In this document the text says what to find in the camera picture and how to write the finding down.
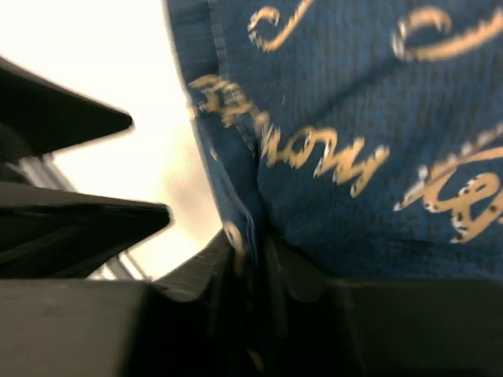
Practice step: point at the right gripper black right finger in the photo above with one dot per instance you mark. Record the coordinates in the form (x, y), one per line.
(325, 326)

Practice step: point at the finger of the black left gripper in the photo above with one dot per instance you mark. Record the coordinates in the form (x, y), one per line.
(49, 233)
(48, 117)

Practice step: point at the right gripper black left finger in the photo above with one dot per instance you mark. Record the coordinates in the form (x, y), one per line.
(59, 322)

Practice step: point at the blue pillowcase with gold script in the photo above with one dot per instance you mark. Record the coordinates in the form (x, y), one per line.
(365, 134)

